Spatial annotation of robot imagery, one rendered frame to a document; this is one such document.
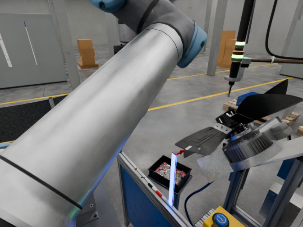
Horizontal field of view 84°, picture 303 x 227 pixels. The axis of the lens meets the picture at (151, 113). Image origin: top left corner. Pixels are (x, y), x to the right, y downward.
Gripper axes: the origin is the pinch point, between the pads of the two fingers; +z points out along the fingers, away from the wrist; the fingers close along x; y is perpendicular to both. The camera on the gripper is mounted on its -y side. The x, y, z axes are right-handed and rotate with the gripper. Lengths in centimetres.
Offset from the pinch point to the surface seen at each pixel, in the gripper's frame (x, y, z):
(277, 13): -441, -1362, -109
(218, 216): 24.3, -13.2, 34.8
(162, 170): -22, -29, 59
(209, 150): 8.0, -29.3, 24.2
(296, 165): 33, -58, 31
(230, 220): 27.6, -16.1, 35.8
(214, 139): 4.5, -38.1, 24.6
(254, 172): -6, -177, 143
